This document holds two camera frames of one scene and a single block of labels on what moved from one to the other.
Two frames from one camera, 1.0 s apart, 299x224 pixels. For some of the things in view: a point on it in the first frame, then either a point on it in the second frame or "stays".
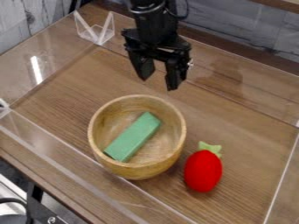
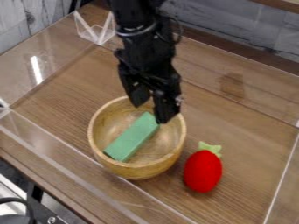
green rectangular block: x=134 y=137 stays
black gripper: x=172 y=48 -> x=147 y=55
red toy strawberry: x=203 y=168 stays
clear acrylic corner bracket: x=96 y=33 stays
